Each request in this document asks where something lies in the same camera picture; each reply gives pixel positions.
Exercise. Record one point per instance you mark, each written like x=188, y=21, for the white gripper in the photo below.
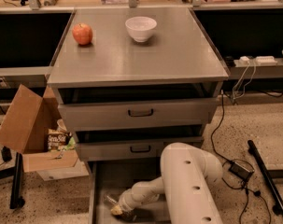
x=126, y=203

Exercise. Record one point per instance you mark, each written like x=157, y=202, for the sea salt snack bag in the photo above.
x=56, y=140

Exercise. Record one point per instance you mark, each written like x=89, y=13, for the grey drawer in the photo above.
x=130, y=115
x=132, y=149
x=115, y=177

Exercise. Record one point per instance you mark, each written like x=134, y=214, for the white power strip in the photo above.
x=257, y=61

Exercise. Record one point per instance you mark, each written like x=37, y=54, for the black stand leg right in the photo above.
x=268, y=176

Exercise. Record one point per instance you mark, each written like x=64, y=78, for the clear plastic water bottle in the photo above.
x=109, y=201

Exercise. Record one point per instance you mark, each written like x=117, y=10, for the black stand leg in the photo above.
x=16, y=200
x=268, y=176

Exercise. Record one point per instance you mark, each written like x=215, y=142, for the brown cardboard box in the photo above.
x=25, y=127

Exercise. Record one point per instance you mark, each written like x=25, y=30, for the grey middle drawer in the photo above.
x=132, y=149

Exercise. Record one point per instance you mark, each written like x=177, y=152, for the grey bottom drawer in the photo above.
x=115, y=177

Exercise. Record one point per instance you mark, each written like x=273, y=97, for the red apple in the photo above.
x=82, y=33

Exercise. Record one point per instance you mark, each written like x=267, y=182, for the black power adapter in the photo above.
x=240, y=171

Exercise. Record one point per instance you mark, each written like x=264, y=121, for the black stand leg left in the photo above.
x=16, y=200

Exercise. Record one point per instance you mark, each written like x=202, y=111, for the white ceramic bowl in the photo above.
x=140, y=29

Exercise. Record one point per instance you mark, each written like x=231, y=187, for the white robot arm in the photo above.
x=187, y=172

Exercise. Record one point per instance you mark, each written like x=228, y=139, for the grey top drawer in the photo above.
x=130, y=115

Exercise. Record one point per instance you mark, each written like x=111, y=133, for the grey drawer cabinet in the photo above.
x=177, y=62

